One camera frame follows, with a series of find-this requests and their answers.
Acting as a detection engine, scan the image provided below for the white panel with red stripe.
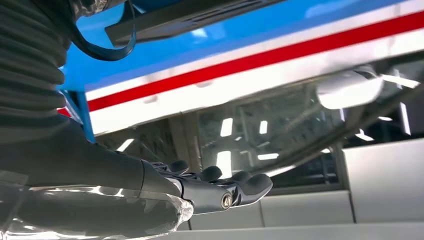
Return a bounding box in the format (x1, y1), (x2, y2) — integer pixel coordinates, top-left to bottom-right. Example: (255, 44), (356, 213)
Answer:
(56, 0), (424, 137)

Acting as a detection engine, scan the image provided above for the glass window pane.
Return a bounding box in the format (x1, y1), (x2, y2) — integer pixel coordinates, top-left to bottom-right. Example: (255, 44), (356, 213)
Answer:
(195, 59), (424, 188)

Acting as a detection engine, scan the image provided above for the white rounded dome object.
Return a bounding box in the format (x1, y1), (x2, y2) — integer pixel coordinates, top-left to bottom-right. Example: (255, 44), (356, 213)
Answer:
(315, 67), (385, 111)

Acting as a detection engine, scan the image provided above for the thick black camera cable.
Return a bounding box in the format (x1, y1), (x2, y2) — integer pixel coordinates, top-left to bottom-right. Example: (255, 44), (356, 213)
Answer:
(65, 0), (138, 63)

